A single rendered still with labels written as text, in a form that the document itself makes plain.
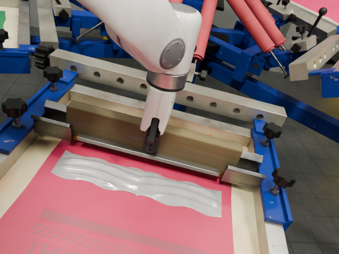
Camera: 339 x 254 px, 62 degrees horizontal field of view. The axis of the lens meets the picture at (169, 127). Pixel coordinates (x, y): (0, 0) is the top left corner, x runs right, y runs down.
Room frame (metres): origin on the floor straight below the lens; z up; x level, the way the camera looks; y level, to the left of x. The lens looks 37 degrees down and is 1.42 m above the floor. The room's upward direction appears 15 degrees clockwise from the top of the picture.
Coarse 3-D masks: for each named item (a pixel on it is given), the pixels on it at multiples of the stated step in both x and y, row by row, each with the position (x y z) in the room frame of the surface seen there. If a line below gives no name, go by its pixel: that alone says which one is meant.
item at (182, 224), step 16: (176, 176) 0.45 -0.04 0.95; (192, 176) 0.46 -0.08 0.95; (208, 176) 0.47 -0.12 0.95; (224, 192) 0.44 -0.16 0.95; (144, 208) 0.34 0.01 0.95; (160, 208) 0.35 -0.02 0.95; (176, 208) 0.36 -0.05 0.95; (224, 208) 0.39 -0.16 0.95; (128, 224) 0.30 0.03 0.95; (144, 224) 0.31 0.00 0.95; (160, 224) 0.32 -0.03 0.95; (176, 224) 0.33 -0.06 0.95; (192, 224) 0.34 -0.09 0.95; (208, 224) 0.34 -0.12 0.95; (224, 224) 0.35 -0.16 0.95; (192, 240) 0.30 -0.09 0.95; (208, 240) 0.31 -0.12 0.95; (224, 240) 0.32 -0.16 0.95
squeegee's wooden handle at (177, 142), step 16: (80, 112) 0.46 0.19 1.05; (96, 112) 0.47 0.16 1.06; (112, 112) 0.48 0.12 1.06; (80, 128) 0.46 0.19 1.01; (96, 128) 0.46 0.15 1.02; (112, 128) 0.46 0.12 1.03; (128, 128) 0.46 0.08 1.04; (176, 128) 0.48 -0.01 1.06; (128, 144) 0.46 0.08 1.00; (160, 144) 0.46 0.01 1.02; (176, 144) 0.46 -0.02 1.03; (192, 144) 0.46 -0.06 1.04; (208, 144) 0.46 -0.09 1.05; (224, 144) 0.47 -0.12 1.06; (240, 144) 0.49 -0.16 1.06; (192, 160) 0.46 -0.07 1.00; (208, 160) 0.46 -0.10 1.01; (224, 160) 0.46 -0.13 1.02
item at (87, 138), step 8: (80, 136) 0.45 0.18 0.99; (88, 136) 0.46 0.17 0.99; (96, 144) 0.45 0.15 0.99; (104, 144) 0.45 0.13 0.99; (112, 144) 0.45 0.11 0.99; (120, 144) 0.46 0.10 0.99; (128, 152) 0.45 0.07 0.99; (136, 152) 0.45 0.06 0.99; (144, 152) 0.46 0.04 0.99; (160, 160) 0.45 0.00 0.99; (168, 160) 0.45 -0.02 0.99; (176, 160) 0.46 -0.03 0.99; (184, 160) 0.46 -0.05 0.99; (192, 168) 0.45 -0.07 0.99; (200, 168) 0.45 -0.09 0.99; (208, 168) 0.46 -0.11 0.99
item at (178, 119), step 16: (64, 96) 0.59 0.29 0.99; (80, 96) 0.62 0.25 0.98; (96, 96) 0.63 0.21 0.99; (112, 96) 0.65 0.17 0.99; (128, 112) 0.62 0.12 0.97; (176, 112) 0.65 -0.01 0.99; (192, 128) 0.62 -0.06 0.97; (208, 128) 0.62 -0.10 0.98; (224, 128) 0.63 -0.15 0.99; (240, 128) 0.65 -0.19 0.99; (0, 160) 0.34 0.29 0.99; (16, 160) 0.38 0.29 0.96; (0, 176) 0.32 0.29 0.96; (256, 192) 0.45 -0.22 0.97; (256, 208) 0.41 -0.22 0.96; (272, 224) 0.36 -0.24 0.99; (272, 240) 0.32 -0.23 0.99
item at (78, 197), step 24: (72, 144) 0.46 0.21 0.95; (48, 168) 0.38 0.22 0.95; (24, 192) 0.31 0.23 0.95; (48, 192) 0.32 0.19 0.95; (72, 192) 0.34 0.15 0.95; (96, 192) 0.35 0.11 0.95; (120, 192) 0.37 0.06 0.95; (24, 216) 0.26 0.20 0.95; (96, 216) 0.30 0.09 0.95; (120, 216) 0.31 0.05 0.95; (0, 240) 0.22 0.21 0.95
